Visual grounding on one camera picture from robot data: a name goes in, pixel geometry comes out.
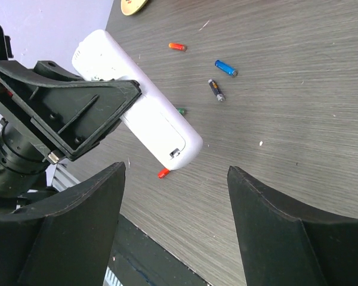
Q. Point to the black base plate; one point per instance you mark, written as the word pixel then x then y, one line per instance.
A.
pixel 137 259

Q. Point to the black battery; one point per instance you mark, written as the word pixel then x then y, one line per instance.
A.
pixel 215 89

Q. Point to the white remote control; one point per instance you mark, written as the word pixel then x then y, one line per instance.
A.
pixel 152 118

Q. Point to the blue battery centre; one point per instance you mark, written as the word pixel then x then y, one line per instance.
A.
pixel 226 68

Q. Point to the orange red battery upper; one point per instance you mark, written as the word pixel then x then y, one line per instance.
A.
pixel 177 46

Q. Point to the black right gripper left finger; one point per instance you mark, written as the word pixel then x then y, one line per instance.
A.
pixel 65 239

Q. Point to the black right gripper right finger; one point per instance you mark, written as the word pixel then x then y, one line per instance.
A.
pixel 284 241

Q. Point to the beige floral plate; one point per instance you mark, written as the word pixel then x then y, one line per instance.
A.
pixel 130 7

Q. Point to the green battery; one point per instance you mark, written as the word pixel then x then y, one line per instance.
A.
pixel 182 111

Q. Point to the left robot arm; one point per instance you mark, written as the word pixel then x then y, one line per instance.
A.
pixel 23 178

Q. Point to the red orange battery lower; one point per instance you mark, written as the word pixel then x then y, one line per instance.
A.
pixel 163 173

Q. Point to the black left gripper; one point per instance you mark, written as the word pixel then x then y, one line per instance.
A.
pixel 58 113

